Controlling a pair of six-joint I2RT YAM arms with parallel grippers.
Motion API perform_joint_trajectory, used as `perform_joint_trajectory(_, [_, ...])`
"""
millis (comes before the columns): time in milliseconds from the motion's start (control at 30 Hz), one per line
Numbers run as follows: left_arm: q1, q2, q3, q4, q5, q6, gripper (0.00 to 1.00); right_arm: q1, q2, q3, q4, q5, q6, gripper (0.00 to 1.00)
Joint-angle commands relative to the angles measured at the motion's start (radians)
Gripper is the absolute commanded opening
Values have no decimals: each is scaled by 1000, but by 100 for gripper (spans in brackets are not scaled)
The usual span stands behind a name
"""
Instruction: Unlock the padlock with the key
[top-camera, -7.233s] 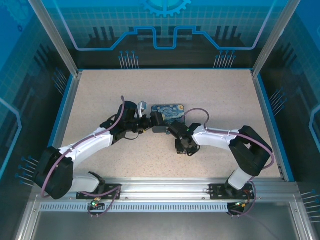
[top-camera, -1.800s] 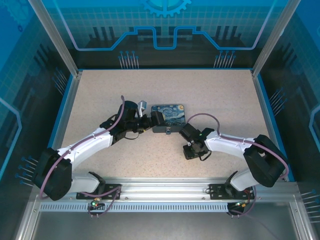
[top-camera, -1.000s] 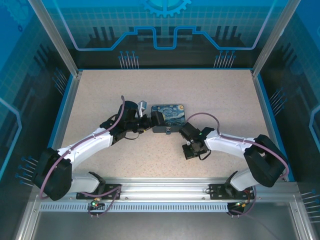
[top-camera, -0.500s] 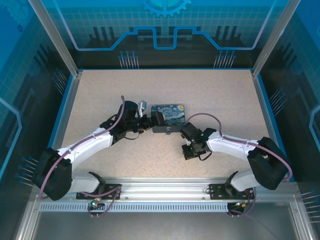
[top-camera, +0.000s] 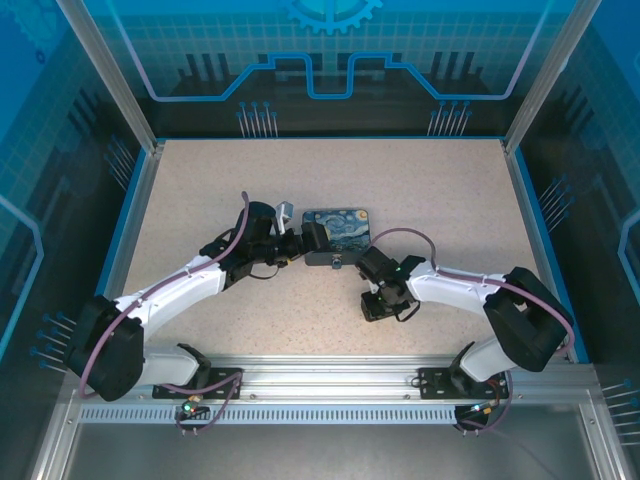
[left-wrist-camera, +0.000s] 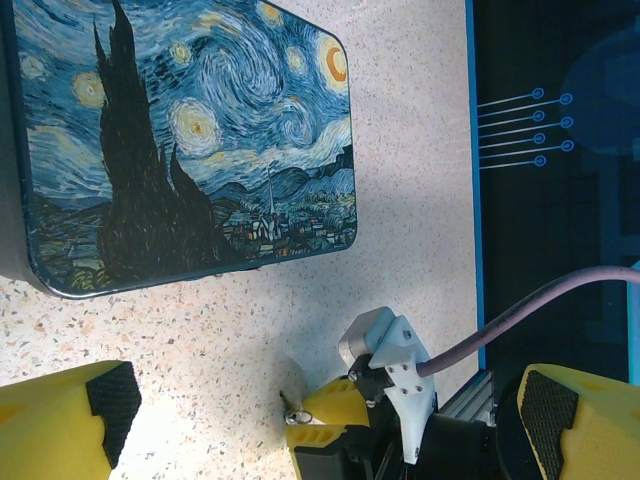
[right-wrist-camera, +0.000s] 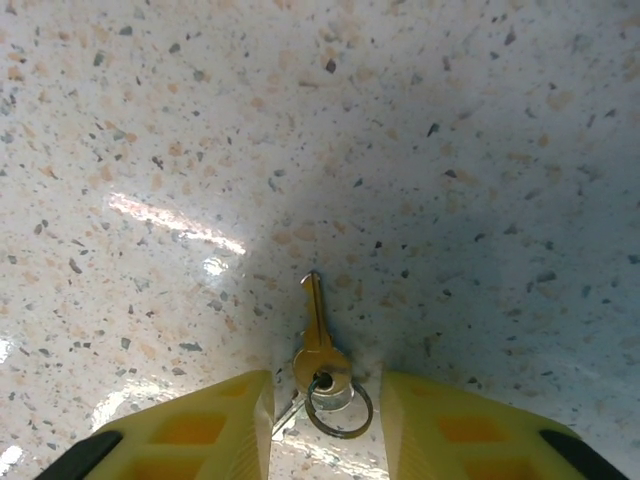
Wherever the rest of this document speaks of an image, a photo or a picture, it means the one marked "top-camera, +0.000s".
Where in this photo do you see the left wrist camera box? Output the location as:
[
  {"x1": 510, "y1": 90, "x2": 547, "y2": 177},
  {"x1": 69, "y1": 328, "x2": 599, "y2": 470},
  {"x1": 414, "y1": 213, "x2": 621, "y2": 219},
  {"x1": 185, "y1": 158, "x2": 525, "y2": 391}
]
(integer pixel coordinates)
[{"x1": 274, "y1": 201, "x2": 296, "y2": 236}]

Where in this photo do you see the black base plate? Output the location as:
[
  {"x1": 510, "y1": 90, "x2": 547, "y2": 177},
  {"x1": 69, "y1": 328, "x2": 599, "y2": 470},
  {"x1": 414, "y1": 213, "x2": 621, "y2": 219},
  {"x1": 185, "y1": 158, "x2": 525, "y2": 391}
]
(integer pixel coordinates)
[
  {"x1": 152, "y1": 367, "x2": 244, "y2": 400},
  {"x1": 417, "y1": 367, "x2": 511, "y2": 400}
]

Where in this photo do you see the aluminium front rail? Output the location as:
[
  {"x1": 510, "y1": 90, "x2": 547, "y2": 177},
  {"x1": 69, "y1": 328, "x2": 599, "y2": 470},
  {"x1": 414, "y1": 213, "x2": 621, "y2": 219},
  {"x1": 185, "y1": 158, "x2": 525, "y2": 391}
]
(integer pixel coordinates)
[{"x1": 64, "y1": 354, "x2": 599, "y2": 401}]

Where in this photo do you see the slotted grey cable duct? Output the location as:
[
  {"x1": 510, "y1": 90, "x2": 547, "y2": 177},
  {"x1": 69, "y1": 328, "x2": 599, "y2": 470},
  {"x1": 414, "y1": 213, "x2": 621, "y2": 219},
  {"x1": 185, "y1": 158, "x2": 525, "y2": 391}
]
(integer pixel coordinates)
[{"x1": 78, "y1": 405, "x2": 459, "y2": 426}]

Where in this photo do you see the aluminium side rail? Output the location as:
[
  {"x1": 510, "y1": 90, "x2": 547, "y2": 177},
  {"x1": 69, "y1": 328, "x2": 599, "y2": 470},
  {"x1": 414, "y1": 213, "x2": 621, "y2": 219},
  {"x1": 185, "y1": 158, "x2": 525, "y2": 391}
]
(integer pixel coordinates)
[
  {"x1": 501, "y1": 141, "x2": 574, "y2": 364},
  {"x1": 82, "y1": 141, "x2": 166, "y2": 364}
]

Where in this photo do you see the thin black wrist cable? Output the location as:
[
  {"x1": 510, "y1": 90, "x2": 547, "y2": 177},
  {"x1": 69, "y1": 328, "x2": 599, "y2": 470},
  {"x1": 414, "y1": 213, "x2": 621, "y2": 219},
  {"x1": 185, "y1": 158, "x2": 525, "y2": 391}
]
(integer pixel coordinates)
[
  {"x1": 247, "y1": 259, "x2": 289, "y2": 280},
  {"x1": 394, "y1": 299, "x2": 421, "y2": 324}
]

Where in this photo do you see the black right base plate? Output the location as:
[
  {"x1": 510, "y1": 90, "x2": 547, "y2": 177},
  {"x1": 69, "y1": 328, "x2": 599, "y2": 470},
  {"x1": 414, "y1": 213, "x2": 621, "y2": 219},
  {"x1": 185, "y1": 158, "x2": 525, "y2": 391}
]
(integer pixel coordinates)
[{"x1": 417, "y1": 367, "x2": 511, "y2": 400}]

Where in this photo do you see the starry night tin box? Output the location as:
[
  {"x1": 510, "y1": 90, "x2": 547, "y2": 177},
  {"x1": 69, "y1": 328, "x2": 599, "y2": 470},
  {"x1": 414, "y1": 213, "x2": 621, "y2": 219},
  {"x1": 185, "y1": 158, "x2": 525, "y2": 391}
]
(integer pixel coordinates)
[{"x1": 301, "y1": 207, "x2": 375, "y2": 267}]

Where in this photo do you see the grey metal sheet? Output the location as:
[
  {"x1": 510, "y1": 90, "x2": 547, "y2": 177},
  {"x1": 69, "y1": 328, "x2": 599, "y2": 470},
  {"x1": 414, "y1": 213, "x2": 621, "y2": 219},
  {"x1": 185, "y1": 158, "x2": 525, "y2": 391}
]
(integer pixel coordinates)
[{"x1": 29, "y1": 389, "x2": 631, "y2": 480}]

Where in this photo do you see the thin black left wrist cable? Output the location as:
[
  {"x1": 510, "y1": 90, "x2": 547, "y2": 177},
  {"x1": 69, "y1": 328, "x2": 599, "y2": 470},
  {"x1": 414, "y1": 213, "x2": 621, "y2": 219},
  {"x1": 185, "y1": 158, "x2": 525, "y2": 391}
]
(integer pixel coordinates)
[{"x1": 247, "y1": 259, "x2": 289, "y2": 280}]

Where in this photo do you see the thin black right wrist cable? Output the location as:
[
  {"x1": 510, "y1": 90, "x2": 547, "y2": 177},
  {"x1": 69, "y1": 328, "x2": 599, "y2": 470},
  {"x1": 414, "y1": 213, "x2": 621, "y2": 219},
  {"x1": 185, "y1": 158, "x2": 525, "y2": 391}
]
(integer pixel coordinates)
[{"x1": 394, "y1": 299, "x2": 421, "y2": 324}]

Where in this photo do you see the small LED connector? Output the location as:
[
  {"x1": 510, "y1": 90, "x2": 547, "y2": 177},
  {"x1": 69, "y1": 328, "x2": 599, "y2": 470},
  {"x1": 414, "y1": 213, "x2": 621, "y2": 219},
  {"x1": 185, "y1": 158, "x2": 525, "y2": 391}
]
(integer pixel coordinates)
[
  {"x1": 180, "y1": 397, "x2": 209, "y2": 421},
  {"x1": 467, "y1": 399, "x2": 501, "y2": 419}
]

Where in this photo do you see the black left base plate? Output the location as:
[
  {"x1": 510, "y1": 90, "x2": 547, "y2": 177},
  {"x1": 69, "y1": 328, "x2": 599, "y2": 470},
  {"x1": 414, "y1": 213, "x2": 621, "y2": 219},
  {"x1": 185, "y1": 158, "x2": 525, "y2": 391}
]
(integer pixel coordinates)
[{"x1": 152, "y1": 367, "x2": 244, "y2": 400}]

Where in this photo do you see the aluminium frame post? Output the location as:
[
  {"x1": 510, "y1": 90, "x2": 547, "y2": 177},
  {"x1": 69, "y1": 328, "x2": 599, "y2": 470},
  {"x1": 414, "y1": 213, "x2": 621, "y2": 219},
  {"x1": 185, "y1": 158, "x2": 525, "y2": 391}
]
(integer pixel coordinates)
[
  {"x1": 55, "y1": 0, "x2": 167, "y2": 154},
  {"x1": 501, "y1": 0, "x2": 605, "y2": 155}
]

